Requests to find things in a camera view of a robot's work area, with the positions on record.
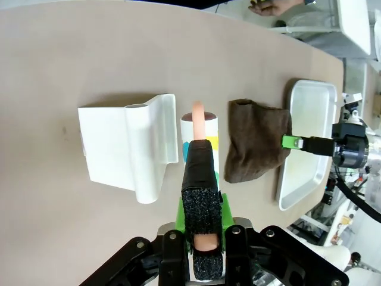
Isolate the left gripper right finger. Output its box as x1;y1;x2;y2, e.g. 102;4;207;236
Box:
219;192;351;286

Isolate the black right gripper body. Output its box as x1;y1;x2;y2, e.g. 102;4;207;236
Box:
332;122;370;168

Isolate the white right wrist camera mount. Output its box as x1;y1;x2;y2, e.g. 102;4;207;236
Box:
341;92;364;123

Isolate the silver metal tray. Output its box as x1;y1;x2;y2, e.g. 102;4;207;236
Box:
275;79;339;212

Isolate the brown cloth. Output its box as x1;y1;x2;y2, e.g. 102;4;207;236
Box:
223;98;293;184

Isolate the white lint roller stand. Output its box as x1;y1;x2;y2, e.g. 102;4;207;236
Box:
77;94;180;205

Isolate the person's left hand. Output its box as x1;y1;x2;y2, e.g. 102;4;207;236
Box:
249;0;302;17

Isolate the white side table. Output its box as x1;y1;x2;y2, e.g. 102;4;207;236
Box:
273;0;374;57

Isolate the pink handled lint roller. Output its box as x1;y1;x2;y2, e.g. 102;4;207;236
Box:
179;101;224;282

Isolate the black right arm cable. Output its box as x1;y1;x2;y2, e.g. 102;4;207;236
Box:
333;165;381;224

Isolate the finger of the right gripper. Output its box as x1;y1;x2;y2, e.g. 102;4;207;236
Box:
281;134;335;156

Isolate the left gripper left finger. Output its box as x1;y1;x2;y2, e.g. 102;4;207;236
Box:
79;195;192;286

